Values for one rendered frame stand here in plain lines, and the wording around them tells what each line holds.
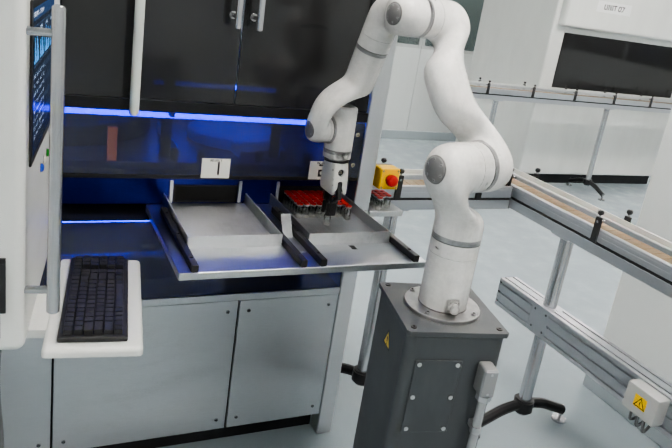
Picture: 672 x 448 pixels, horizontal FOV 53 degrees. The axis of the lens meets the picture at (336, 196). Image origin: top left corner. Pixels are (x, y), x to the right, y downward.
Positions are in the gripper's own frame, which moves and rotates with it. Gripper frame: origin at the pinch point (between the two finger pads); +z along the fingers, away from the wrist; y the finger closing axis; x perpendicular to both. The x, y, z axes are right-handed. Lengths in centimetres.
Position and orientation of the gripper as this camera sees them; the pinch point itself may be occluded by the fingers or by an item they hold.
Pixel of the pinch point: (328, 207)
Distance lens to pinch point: 204.6
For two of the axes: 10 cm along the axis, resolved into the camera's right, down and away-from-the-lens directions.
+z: -1.4, 9.4, 3.0
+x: -9.0, 0.0, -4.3
